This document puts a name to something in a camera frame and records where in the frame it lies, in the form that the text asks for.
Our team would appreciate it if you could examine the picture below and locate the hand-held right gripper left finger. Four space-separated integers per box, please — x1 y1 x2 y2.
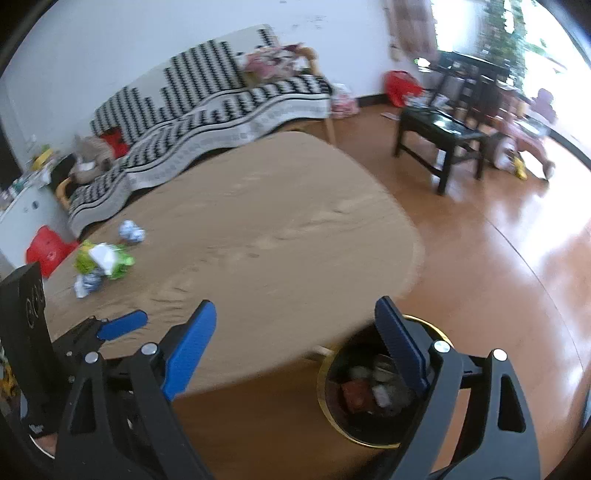
55 300 218 480

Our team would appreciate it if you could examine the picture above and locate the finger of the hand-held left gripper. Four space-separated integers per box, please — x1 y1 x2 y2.
54 310 148 370

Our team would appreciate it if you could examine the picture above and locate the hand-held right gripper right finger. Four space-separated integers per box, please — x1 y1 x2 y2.
374 296 542 480

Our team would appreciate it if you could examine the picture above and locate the grey cigarette box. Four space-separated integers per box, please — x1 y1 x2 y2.
372 354 400 384

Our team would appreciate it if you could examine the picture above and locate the silver wrapper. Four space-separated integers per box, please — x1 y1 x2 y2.
74 272 105 298

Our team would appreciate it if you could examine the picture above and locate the yellow green snack packet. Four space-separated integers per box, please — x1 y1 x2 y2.
75 241 136 280

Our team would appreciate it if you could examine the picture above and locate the red small box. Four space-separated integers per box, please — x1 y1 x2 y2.
342 379 374 411

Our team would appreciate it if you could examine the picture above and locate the black trash bin gold rim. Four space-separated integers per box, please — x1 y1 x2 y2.
316 314 455 449

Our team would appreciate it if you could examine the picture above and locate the newspaper piece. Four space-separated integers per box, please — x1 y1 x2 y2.
119 220 147 244

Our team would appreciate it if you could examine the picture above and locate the yellow toy vehicle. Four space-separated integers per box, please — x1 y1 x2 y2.
0 362 18 398

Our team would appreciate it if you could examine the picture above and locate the red bear-shaped chair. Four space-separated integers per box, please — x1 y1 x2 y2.
25 225 79 278

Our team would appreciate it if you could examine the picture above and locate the white cabinet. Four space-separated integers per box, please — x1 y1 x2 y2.
0 185 70 268

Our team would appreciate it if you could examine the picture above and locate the brown plush toy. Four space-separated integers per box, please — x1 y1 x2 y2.
69 135 116 185

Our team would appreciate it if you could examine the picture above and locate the red cloth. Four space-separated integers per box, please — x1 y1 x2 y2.
100 129 131 158

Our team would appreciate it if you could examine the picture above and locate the black wooden side table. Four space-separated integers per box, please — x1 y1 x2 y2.
392 108 492 195

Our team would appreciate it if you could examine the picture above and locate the wooden sofa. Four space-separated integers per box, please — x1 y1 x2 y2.
55 28 338 236

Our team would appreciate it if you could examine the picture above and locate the black white striped blanket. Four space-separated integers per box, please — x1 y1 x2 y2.
67 28 333 236

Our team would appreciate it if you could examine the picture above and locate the pink ride-on toy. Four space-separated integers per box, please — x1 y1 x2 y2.
489 88 557 181

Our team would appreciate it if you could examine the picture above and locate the pink white patterned bag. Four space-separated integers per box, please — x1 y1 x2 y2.
330 83 360 118

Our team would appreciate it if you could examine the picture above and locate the black wooden chair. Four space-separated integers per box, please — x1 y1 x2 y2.
429 50 509 134

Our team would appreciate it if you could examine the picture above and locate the pink patterned cushion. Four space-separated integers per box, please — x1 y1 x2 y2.
238 44 305 84

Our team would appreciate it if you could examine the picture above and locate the patterned curtain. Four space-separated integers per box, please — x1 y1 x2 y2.
385 0 437 58

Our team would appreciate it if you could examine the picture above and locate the green potted plant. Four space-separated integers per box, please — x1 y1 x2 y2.
475 0 555 61

